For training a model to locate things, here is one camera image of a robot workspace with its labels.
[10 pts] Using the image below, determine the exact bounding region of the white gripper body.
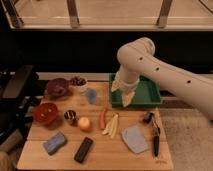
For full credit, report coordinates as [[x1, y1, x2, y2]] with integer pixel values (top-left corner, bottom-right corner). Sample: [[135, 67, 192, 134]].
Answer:
[[115, 67, 139, 92]]

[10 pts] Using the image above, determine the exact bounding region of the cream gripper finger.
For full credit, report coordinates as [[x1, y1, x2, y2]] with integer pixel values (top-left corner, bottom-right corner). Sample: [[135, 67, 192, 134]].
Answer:
[[122, 91, 135, 107], [111, 74, 119, 92]]

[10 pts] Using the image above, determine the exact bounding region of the small blue cup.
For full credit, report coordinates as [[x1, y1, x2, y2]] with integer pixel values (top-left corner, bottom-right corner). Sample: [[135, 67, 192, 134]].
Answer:
[[85, 89, 97, 104]]

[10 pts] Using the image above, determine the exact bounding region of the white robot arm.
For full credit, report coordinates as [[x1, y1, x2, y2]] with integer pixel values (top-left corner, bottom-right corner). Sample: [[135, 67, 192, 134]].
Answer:
[[111, 37, 213, 120]]

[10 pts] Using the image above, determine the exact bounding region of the green plastic tray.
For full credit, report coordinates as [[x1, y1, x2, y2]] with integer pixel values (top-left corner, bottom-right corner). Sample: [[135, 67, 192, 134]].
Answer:
[[109, 76, 162, 108]]

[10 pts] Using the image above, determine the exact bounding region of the red chili pepper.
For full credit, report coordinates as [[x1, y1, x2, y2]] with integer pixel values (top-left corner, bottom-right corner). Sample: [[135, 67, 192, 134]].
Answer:
[[99, 108, 108, 130]]

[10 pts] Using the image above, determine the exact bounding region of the small dark round object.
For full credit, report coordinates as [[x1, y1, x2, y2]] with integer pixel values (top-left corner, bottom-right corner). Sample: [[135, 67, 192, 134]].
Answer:
[[143, 112, 154, 124]]

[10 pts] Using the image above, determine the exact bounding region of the white bowl of dark fruit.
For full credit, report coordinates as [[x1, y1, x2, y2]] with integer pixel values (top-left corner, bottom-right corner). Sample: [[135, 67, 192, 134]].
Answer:
[[70, 76, 87, 92]]

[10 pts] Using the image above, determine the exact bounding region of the blue folded cloth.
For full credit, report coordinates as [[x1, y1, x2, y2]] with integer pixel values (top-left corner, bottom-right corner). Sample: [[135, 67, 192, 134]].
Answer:
[[121, 125, 148, 154]]

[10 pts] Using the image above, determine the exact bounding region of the yellow orange ball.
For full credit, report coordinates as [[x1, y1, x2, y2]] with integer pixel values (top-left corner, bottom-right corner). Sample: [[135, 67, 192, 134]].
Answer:
[[77, 117, 91, 131]]

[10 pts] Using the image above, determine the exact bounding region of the dark metallic cup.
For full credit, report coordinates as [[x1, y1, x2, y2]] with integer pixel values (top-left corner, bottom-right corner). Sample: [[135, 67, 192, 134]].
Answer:
[[64, 110, 77, 126]]

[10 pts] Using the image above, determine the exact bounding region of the wooden cutting board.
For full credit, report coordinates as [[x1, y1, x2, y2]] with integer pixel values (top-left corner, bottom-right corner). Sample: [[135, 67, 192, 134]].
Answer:
[[17, 82, 174, 171]]

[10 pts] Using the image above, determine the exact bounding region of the purple bowl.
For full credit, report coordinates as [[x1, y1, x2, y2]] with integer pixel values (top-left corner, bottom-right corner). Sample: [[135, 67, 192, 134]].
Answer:
[[46, 78, 69, 98]]

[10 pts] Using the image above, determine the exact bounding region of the black remote control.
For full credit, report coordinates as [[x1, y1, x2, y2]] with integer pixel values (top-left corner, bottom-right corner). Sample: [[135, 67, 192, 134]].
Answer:
[[74, 137, 93, 163]]

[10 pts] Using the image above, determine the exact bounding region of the red bowl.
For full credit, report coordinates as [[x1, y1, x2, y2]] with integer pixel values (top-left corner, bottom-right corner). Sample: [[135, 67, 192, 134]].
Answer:
[[33, 103, 58, 125]]

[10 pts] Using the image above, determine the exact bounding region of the blue sponge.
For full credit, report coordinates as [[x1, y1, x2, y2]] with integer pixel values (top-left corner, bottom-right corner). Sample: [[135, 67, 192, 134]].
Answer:
[[43, 132, 67, 155]]

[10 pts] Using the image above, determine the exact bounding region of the black equipment at left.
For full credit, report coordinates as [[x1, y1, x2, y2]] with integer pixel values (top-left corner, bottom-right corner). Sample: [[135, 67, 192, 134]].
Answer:
[[0, 65, 40, 144]]

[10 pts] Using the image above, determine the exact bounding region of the black handled utensil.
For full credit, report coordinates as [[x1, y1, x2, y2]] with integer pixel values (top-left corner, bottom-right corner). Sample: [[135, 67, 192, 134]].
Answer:
[[152, 118, 161, 157]]

